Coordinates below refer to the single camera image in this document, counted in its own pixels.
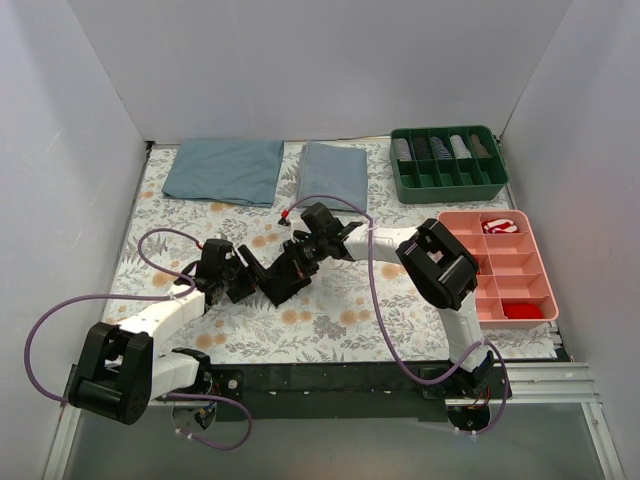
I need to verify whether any black underwear beige waistband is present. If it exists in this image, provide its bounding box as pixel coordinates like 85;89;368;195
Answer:
260;252;311;306

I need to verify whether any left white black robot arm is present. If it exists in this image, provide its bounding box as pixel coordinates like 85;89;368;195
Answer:
67;239;256;425

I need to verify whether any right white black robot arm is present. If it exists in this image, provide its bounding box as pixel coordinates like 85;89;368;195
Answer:
283;202;494;398

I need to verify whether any floral patterned table mat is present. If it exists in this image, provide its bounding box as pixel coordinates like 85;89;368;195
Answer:
97;137;559;365

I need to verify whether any grey blue folded cloth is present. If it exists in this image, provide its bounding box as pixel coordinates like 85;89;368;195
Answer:
297;142;368;211

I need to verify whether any teal folded cloth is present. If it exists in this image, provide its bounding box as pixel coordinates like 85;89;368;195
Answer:
162;139;284;208

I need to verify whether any white striped rolled sock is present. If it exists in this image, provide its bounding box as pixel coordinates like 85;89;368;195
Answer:
392;138;412;162

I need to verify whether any black rolled sock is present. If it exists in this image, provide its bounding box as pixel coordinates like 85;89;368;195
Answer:
411;137;432;160

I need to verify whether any blue striped rolled sock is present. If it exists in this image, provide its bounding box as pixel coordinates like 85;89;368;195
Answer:
430;136;453;160

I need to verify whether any green divided organizer box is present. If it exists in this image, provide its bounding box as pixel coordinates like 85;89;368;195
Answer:
389;125;509;204

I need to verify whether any grey white rolled sock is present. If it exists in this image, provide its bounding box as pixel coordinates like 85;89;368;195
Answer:
450;135;472;159

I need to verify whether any red white striped rolled garment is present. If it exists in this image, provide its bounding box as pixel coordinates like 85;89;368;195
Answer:
481;218;520;235

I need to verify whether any brown rolled sock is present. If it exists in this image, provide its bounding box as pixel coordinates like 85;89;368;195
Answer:
470;134;491;158

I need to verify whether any pink divided organizer box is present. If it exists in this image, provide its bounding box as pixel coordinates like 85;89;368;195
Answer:
438;210;558;330

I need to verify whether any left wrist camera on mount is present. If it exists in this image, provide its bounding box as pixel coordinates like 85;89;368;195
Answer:
213;230;238;248

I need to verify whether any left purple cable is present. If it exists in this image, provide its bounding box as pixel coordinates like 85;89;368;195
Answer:
24;228;254;451

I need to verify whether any purple cable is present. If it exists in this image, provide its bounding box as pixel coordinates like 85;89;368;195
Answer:
24;228;254;451
287;193;512;436

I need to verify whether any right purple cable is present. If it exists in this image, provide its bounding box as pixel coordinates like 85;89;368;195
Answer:
287;193;512;436

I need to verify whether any aluminium frame rail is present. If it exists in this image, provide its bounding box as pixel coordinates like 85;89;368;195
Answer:
508;362;600;404

